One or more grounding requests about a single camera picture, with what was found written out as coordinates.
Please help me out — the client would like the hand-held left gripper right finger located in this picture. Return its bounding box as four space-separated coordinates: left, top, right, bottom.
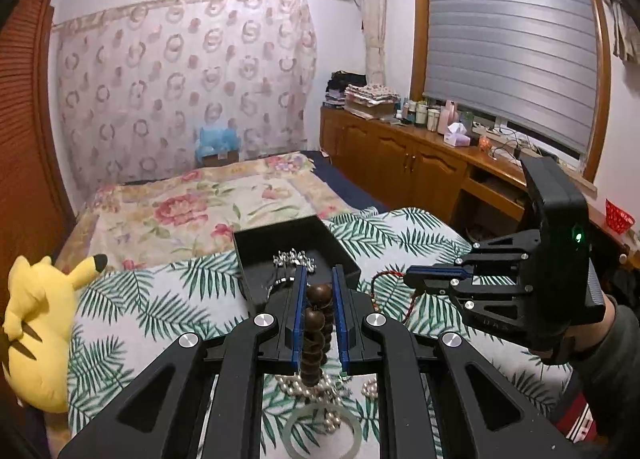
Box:
332 265 583 459

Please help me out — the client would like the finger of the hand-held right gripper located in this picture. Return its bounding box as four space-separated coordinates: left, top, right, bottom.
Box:
422 273 522 301
404 231 538 288

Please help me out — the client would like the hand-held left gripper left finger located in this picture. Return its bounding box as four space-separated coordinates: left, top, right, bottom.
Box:
57 265 308 459

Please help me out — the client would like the brown wooden bead bracelet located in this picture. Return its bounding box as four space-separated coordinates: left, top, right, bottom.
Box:
300 284 333 387

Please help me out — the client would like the red cord necklace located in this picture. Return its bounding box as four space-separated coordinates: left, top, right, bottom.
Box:
370 271 426 325

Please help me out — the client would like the black jewelry box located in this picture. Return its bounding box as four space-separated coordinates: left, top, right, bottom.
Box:
233 214 362 312

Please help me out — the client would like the white pearl necklace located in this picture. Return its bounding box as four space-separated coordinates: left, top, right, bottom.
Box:
272 371 381 435

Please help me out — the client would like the pale green jade bangle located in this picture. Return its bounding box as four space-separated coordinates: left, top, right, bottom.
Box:
285 401 363 459

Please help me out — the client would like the person's right forearm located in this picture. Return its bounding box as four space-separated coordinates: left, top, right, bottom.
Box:
545 294 640 445

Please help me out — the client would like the red plastic basket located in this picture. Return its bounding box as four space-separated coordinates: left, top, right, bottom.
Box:
605 199 636 235

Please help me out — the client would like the navy bed sheet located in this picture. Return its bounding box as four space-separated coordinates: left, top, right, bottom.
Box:
300 150 391 215

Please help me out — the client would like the wooden side cabinet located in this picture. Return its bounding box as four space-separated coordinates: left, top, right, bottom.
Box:
320 106 640 260

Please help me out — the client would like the pink tissue box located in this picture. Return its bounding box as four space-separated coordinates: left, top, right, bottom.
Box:
442 122 472 147

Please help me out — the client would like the white power strip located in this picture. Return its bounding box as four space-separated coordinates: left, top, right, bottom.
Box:
472 122 546 160

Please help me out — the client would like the floral blanket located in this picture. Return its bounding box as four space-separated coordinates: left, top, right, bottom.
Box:
55 154 391 272

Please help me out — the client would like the green leaf print cloth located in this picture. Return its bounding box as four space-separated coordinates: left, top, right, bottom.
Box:
67 208 573 459

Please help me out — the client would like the row of cosmetic bottles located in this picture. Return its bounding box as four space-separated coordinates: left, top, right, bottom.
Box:
395 96 461 135

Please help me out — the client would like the red striped garment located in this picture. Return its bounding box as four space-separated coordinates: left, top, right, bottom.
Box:
550 386 598 445

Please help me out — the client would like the flat cardboard box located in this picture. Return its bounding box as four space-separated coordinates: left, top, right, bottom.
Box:
345 96 396 121

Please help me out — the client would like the blue plush toy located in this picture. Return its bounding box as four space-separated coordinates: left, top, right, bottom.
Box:
196 126 242 162

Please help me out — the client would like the folded floral cloth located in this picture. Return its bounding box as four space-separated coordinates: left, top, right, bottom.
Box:
345 84 401 105

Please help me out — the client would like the grey window blind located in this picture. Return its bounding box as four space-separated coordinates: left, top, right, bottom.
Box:
424 0 601 155

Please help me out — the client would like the pile of dark clothes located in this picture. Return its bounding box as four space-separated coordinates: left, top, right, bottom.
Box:
325 70 366 107

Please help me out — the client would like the hanging pale cloth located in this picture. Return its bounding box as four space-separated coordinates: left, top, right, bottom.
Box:
600 0 640 62

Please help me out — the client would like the yellow plush toy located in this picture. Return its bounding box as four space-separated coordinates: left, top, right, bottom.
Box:
0 254 108 412

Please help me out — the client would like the cream window curtain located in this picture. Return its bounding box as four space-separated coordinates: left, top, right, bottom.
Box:
357 0 388 85

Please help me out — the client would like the brown slatted wardrobe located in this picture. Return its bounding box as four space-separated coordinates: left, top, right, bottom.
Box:
0 0 76 285

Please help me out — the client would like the silver chain necklace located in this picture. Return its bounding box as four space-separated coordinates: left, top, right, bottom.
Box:
272 249 318 275

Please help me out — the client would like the wooden window frame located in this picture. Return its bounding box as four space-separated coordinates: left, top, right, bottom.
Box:
410 0 613 185

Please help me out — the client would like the ring patterned sheer curtain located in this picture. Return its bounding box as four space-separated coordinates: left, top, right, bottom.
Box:
52 0 318 185

